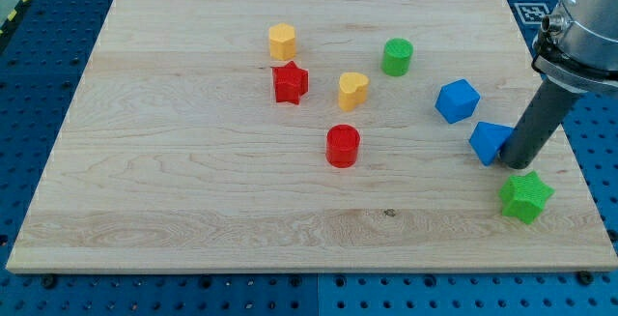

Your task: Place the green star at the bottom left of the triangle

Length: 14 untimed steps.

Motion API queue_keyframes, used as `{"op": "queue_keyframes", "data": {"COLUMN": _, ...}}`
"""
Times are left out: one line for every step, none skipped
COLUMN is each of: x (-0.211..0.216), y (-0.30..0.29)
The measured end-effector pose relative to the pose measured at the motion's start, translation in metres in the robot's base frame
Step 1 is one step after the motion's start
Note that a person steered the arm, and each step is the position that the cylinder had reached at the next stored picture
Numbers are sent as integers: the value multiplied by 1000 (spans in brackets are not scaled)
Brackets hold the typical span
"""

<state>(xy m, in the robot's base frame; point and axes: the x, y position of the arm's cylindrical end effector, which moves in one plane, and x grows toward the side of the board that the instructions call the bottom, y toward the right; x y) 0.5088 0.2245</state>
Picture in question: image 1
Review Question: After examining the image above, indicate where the white fiducial marker tag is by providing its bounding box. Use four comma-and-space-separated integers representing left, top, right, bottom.
514, 2, 550, 25

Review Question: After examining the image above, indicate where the red star block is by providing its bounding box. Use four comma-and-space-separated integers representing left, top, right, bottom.
271, 61, 309, 105

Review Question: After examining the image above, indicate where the blue cube block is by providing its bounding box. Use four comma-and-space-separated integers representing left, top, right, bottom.
435, 79, 481, 124

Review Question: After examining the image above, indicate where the red cylinder block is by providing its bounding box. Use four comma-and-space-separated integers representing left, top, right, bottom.
325, 125, 360, 168

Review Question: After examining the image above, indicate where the yellow heart block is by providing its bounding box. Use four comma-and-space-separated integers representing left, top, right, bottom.
338, 72, 370, 111

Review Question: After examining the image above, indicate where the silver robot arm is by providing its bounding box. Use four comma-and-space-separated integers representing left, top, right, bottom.
532, 0, 617, 97

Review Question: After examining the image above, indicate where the yellow hexagon block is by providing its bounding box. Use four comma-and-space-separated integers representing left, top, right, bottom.
268, 23, 296, 61

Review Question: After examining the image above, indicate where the light wooden board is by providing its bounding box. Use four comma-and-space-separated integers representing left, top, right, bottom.
7, 0, 617, 273

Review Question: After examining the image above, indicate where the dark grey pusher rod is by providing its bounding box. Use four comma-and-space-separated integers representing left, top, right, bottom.
499, 78, 583, 169

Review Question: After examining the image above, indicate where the blue triangle block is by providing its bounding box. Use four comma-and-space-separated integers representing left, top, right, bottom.
468, 122, 514, 166

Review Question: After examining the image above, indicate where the green star block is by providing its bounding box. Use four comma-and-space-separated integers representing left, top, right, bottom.
498, 171, 555, 224

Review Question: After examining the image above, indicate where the green cylinder block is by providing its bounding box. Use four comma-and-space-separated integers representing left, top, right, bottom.
380, 38, 413, 76

